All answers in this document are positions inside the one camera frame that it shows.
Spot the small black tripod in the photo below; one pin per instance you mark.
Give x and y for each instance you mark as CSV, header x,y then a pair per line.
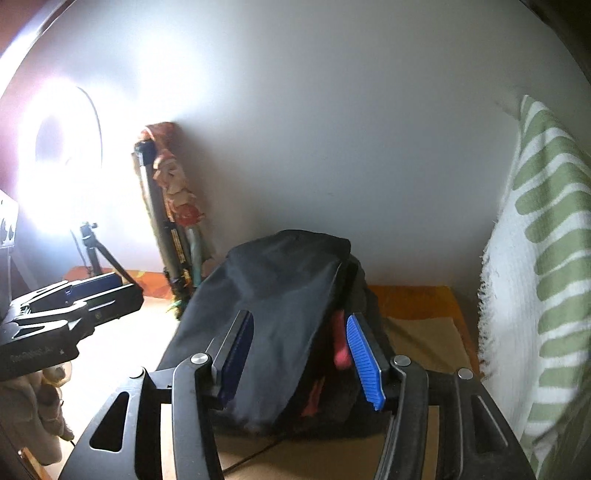
x,y
95,249

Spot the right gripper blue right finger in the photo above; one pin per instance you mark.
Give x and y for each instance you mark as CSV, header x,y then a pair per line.
x,y
369,358

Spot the folded grey clothes stack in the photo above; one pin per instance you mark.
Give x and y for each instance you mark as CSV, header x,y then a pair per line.
x,y
344,391

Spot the bright ring light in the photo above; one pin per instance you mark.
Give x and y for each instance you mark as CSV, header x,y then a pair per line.
x,y
72,145

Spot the black pants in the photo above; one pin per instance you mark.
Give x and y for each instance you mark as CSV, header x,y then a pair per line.
x,y
299,286

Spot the folded silver tripod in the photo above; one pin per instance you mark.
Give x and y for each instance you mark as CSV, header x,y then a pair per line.
x,y
171,242

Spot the orange floral bed sheet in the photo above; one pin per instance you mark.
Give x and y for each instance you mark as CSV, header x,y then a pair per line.
x,y
401,302

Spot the left gloved hand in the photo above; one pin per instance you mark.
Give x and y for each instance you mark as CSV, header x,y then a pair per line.
x,y
31,413

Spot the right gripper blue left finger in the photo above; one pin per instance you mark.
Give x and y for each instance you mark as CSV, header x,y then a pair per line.
x,y
228,361

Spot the beige bed blanket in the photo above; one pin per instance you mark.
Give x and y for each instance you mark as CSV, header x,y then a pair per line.
x,y
122,441

